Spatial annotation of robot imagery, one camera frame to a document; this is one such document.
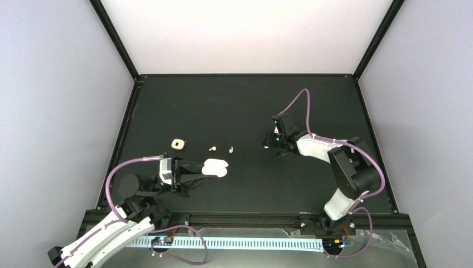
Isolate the oval white charging case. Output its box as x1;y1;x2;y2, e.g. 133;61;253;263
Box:
201;159;229;178

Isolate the square white earbud case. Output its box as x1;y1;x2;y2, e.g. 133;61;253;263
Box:
171;138;186;150

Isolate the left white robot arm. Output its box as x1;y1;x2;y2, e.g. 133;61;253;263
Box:
48;154;229;267

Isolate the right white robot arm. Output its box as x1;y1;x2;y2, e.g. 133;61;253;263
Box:
263;112;385;235

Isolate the left small circuit board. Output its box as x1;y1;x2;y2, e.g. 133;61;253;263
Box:
151;236;173;247

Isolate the small circuit board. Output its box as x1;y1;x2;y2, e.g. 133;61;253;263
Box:
151;236;173;247
322;239;345;248

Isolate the right small circuit board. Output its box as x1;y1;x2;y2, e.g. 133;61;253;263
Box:
322;239;345;248

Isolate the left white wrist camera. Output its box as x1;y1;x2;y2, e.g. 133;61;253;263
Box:
159;158;173;185

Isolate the black aluminium front rail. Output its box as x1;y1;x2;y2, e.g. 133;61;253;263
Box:
78;210;411;227

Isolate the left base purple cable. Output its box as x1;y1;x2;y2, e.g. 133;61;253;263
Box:
149;224;209;266

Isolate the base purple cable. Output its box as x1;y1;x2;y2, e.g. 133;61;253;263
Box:
149;224;209;266
322;205;374;259

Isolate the white slotted cable duct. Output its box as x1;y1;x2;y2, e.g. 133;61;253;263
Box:
128;236;324;252

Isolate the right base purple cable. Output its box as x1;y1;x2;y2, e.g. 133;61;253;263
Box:
322;205;374;259

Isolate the right black frame post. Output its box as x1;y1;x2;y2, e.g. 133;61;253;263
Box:
353;0;405;80

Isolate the black frame post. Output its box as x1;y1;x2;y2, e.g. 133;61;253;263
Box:
353;0;405;80
89;0;139;80

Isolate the left black frame post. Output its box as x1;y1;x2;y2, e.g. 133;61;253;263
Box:
89;0;139;80

